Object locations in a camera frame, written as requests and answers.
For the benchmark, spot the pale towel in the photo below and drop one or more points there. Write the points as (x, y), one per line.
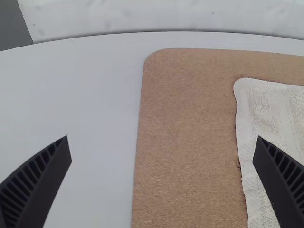
(266, 114)

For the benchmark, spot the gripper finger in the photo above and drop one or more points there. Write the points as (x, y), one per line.
(282, 185)
(28, 187)

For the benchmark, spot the cork mat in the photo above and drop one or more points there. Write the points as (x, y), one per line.
(185, 142)

